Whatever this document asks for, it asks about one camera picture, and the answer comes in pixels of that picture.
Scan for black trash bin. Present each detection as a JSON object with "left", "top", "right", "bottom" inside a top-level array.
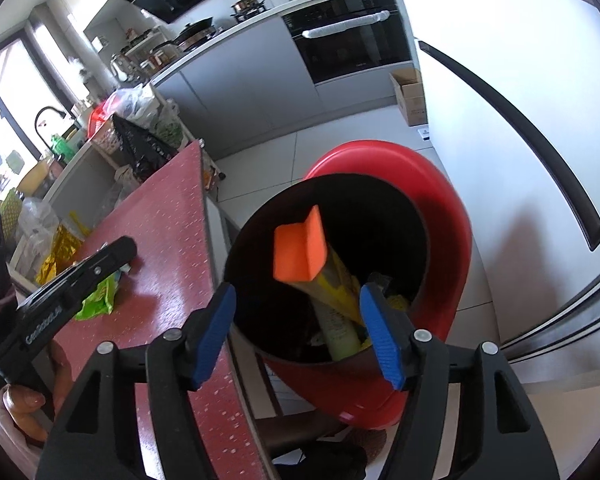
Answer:
[{"left": 223, "top": 173, "right": 431, "bottom": 366}]

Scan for green plastic bag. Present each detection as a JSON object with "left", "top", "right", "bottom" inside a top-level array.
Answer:
[{"left": 75, "top": 271, "right": 131, "bottom": 322}]

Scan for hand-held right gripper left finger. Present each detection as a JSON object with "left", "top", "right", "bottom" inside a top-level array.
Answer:
[{"left": 34, "top": 281, "right": 238, "bottom": 480}]

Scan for red basket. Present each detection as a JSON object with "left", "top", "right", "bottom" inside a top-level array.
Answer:
[{"left": 87, "top": 101, "right": 114, "bottom": 133}]

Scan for white refrigerator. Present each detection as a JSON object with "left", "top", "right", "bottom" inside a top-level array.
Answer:
[{"left": 395, "top": 0, "right": 600, "bottom": 391}]

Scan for white storage rack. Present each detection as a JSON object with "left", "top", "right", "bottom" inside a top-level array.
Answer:
[{"left": 89, "top": 127, "right": 125, "bottom": 161}]

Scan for cardboard box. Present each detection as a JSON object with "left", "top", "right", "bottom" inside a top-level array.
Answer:
[{"left": 389, "top": 67, "right": 427, "bottom": 127}]

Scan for green bottle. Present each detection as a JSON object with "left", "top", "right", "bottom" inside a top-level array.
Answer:
[{"left": 50, "top": 134, "right": 77, "bottom": 162}]

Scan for gold foil bag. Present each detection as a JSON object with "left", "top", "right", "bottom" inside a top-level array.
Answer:
[{"left": 35, "top": 225, "right": 88, "bottom": 286}]

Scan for black faucet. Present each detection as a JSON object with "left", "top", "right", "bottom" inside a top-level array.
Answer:
[{"left": 34, "top": 106, "right": 78, "bottom": 153}]

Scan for black wok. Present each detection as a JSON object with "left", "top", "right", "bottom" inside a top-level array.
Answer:
[{"left": 172, "top": 16, "right": 216, "bottom": 51}]

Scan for shelf of spice jars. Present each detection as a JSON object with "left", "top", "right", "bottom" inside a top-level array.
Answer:
[{"left": 122, "top": 27, "right": 181, "bottom": 73}]

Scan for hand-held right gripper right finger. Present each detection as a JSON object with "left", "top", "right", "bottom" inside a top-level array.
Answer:
[{"left": 358, "top": 282, "right": 556, "bottom": 480}]

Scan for black built-in oven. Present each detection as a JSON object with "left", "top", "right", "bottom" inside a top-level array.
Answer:
[{"left": 281, "top": 0, "right": 414, "bottom": 86}]

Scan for crumpled clear plastic bag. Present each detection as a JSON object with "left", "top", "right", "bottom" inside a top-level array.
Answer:
[{"left": 15, "top": 197, "right": 61, "bottom": 261}]

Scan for person's left hand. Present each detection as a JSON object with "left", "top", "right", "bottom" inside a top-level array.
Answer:
[{"left": 0, "top": 341, "right": 74, "bottom": 443}]

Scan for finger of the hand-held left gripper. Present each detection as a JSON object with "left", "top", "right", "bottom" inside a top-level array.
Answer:
[{"left": 70, "top": 236, "right": 138, "bottom": 287}]

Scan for yellow bowl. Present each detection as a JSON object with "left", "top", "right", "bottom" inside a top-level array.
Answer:
[{"left": 17, "top": 162, "right": 51, "bottom": 196}]

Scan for red chair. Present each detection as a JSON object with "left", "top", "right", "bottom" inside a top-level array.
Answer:
[{"left": 260, "top": 140, "right": 473, "bottom": 428}]

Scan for pale green tube orange cap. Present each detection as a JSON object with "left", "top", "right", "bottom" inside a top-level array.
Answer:
[{"left": 272, "top": 205, "right": 370, "bottom": 363}]

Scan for black plastic bag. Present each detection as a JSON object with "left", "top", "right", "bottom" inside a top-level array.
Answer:
[{"left": 112, "top": 114, "right": 181, "bottom": 183}]

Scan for grey lower cabinets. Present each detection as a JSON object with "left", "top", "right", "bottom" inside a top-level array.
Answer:
[{"left": 150, "top": 10, "right": 421, "bottom": 161}]

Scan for kitchen window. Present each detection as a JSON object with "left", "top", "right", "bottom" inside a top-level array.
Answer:
[{"left": 0, "top": 25, "right": 72, "bottom": 171}]

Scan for bag of green vegetables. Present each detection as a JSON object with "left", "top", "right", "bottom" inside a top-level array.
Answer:
[{"left": 152, "top": 105, "right": 184, "bottom": 149}]

